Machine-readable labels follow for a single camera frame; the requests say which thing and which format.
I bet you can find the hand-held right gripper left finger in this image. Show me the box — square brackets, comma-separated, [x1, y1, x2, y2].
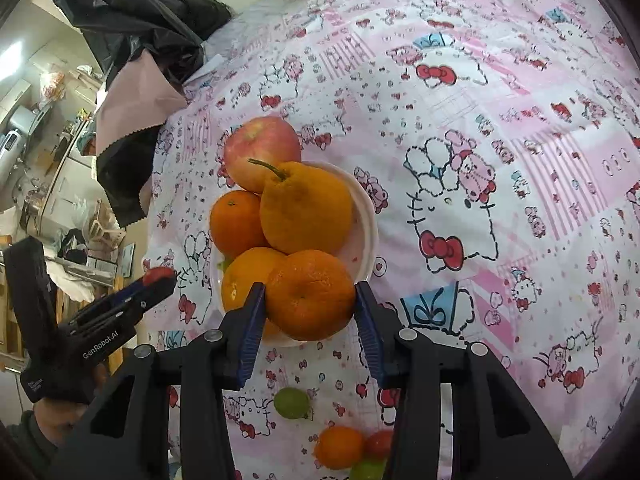
[50, 281, 267, 480]

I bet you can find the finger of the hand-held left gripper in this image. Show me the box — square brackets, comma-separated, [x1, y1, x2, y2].
[67, 276, 153, 331]
[75, 274, 178, 342]

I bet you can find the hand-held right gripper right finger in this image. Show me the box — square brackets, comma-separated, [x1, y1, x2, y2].
[354, 281, 573, 480]

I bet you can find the round smooth orange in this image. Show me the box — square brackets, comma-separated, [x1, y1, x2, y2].
[209, 190, 271, 260]
[221, 246, 288, 338]

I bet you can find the small tangerine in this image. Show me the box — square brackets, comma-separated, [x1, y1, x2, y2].
[313, 425, 365, 471]
[265, 249, 357, 342]

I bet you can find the pink strawberry print plate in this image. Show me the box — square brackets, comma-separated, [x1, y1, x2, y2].
[209, 161, 379, 348]

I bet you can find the bumpy orange with stem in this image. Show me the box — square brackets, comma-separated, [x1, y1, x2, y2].
[248, 158, 354, 256]

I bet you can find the red apple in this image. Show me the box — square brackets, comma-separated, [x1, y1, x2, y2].
[222, 116, 304, 194]

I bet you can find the person's left forearm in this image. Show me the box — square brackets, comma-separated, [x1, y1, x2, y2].
[0, 412, 61, 480]

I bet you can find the person's left hand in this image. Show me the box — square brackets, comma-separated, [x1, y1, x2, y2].
[32, 362, 108, 448]

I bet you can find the wooden rack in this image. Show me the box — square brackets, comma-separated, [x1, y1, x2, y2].
[90, 200, 126, 248]

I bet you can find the green cherry tomato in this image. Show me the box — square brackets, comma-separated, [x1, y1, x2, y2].
[273, 386, 312, 420]
[348, 457, 388, 480]

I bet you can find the pink cloth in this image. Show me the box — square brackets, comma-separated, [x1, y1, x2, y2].
[95, 49, 188, 158]

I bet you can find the white plastic bag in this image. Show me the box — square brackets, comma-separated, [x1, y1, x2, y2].
[40, 71, 66, 101]

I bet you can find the ceiling light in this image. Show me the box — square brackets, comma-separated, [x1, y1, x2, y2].
[0, 40, 26, 68]

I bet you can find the black plastic bag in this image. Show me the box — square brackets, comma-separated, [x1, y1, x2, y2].
[42, 0, 233, 86]

